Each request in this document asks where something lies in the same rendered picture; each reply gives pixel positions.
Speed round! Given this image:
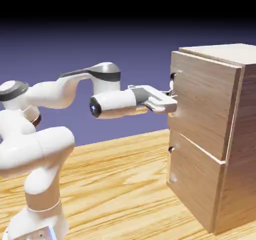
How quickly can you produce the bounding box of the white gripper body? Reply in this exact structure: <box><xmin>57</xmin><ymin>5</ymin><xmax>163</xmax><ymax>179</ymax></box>
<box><xmin>143</xmin><ymin>85</ymin><xmax>178</xmax><ymax>114</ymax></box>

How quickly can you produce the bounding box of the curved metal tall door handle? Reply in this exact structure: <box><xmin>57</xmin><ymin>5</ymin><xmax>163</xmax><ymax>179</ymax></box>
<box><xmin>166</xmin><ymin>71</ymin><xmax>183</xmax><ymax>118</ymax></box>

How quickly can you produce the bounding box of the light wood tall door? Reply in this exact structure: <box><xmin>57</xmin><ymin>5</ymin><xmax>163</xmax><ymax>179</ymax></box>
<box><xmin>167</xmin><ymin>51</ymin><xmax>243</xmax><ymax>162</ymax></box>

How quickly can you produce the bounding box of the light wood cabinet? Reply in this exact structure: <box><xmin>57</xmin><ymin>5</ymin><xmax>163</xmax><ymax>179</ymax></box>
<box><xmin>166</xmin><ymin>43</ymin><xmax>256</xmax><ymax>236</ymax></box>

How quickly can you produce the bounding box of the light wood short door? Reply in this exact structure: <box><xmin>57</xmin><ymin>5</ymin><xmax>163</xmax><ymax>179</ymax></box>
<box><xmin>166</xmin><ymin>129</ymin><xmax>228</xmax><ymax>234</ymax></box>

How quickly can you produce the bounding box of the curved metal short door handle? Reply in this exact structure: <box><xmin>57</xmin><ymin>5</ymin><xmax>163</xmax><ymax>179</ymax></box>
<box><xmin>168</xmin><ymin>143</ymin><xmax>181</xmax><ymax>183</ymax></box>

